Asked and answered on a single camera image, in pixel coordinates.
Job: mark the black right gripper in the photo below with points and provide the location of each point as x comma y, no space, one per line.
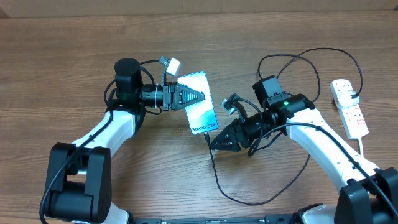
232,131

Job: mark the Galaxy smartphone with blue screen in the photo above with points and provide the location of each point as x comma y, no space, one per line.
201,116

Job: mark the white charger adapter plug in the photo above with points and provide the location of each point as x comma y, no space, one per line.
344,99

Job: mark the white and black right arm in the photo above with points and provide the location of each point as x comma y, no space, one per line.
367,194

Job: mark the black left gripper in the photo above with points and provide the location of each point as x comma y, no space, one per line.
173,96

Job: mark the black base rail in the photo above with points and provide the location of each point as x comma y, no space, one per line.
267,219

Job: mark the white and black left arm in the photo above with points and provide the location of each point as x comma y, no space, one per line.
78,184

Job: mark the white power strip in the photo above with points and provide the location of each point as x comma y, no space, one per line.
351,117

